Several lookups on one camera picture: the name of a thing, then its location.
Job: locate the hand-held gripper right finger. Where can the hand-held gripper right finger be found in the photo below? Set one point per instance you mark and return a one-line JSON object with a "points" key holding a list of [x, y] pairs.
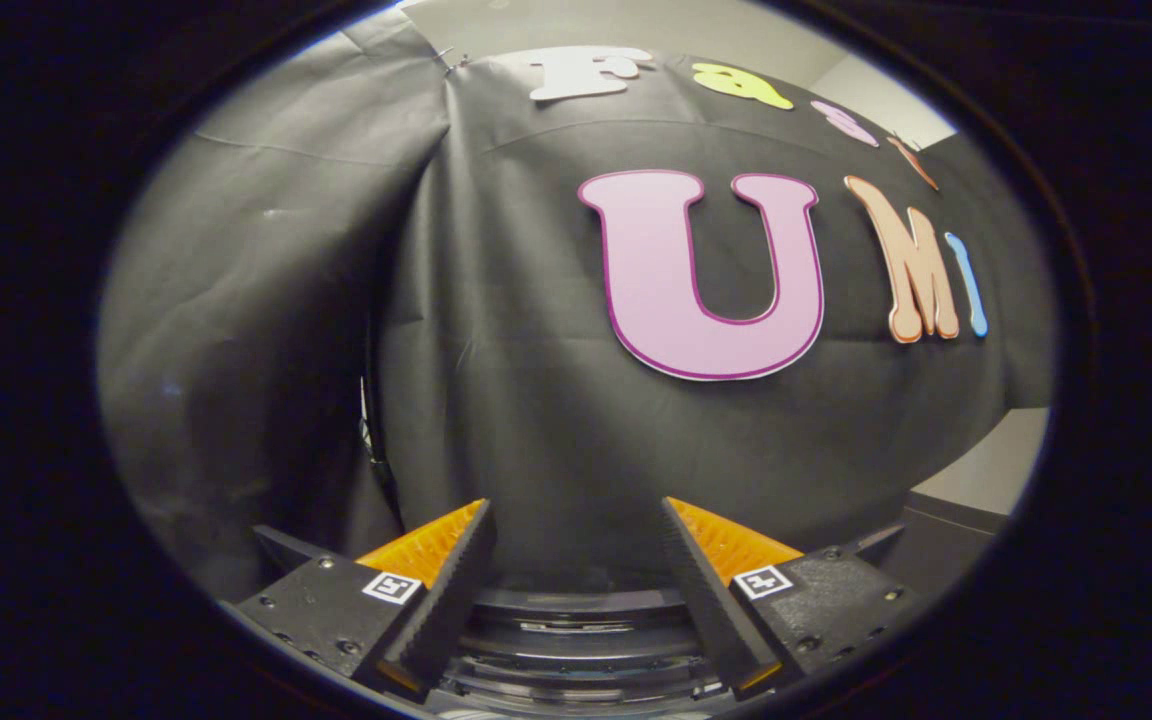
{"points": [[706, 600]]}

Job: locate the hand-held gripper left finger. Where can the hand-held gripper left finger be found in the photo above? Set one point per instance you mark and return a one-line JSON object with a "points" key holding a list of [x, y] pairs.
{"points": [[451, 600]]}

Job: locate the beige cabinet with dark top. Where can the beige cabinet with dark top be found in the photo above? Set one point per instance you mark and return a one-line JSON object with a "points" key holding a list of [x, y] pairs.
{"points": [[986, 470]]}

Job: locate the black backdrop cloth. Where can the black backdrop cloth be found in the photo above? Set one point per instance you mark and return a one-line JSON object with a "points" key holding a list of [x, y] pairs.
{"points": [[266, 300]]}

